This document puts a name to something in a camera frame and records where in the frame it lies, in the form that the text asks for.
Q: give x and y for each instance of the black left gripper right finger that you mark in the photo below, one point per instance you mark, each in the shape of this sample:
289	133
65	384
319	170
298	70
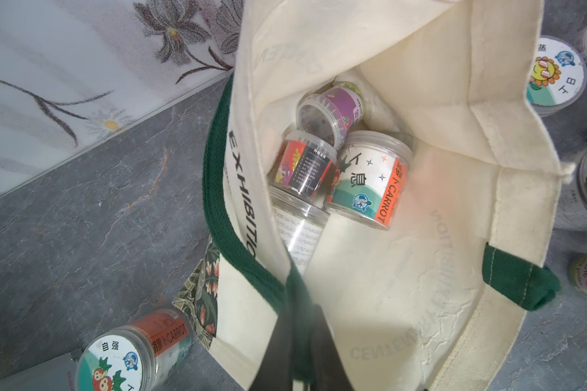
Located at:
326	363

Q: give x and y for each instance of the cream canvas tote bag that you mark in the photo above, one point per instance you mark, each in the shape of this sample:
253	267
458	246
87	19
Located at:
437	301

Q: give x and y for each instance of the white text label jar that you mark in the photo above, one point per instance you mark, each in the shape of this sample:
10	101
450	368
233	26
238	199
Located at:
571	212

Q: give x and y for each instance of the dark multicolour label jar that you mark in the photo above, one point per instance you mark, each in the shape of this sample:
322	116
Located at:
304	164

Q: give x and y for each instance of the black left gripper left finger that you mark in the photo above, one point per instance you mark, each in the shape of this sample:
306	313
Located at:
275	373

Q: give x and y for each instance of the green floral fabric pouch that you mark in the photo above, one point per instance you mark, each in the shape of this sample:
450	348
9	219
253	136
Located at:
198	298

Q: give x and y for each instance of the red orange label seed jar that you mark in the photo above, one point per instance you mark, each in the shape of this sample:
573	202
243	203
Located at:
370	177

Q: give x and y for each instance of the grey label seed jar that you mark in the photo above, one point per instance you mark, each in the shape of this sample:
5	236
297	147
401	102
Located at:
300	225

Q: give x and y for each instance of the white cartoon label seed jar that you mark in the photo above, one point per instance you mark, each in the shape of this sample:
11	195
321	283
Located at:
558	76

